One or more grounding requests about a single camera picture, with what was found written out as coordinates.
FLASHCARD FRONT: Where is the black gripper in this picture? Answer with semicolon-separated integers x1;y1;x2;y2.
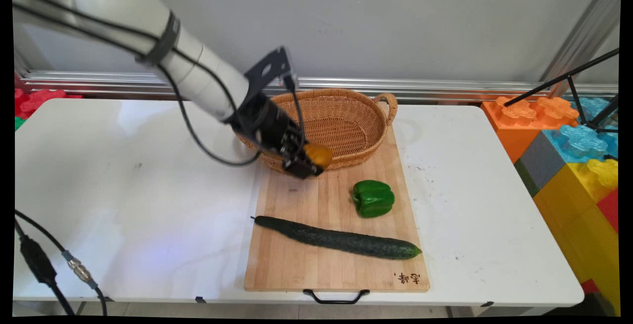
231;93;325;180

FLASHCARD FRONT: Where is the yellow brown pear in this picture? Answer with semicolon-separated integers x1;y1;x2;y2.
303;143;334;170

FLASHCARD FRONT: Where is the woven wicker basket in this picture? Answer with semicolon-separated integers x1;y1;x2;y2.
234;88;399;175

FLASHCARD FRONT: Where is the green bell pepper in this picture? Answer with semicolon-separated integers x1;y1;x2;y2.
352;180;396;219

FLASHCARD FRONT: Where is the long dark green cucumber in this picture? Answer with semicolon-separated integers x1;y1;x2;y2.
251;215;423;260

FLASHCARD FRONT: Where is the bamboo cutting board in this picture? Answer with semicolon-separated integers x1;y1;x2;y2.
243;125;431;293

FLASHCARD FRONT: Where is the orange giant building block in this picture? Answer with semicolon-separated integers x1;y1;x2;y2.
481;95;580;164

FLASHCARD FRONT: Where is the grey giant building block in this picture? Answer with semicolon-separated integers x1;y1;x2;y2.
514;131;567;197

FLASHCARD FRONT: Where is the red flower building block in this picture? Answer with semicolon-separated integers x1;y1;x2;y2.
14;88;84;120

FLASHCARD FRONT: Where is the blue giant building block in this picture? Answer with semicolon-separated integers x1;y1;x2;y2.
543;97;619;164

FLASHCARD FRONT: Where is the yellow giant building block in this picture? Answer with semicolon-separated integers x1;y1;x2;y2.
533;158;622;316

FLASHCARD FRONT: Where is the black tripod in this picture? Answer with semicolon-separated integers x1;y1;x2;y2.
503;48;620;135

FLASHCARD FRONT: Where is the red giant building block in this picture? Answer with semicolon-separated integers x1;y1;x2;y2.
596;188;620;234

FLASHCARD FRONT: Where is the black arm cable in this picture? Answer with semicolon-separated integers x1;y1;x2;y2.
12;0;263;167

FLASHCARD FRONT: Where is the black cutting board handle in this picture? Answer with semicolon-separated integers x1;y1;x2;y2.
303;289;371;305

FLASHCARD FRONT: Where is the horizontal aluminium rail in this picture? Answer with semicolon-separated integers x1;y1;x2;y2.
19;70;619;103

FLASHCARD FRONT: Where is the black arm strap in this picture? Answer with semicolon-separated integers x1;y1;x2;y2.
136;11;181;67

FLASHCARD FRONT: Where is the cable with silver connector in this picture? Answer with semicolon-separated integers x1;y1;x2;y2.
14;209;108;316

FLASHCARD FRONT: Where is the cable with black connector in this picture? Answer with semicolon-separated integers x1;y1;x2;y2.
14;219;76;316

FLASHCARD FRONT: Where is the slanted aluminium post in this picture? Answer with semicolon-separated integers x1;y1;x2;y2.
539;0;622;98

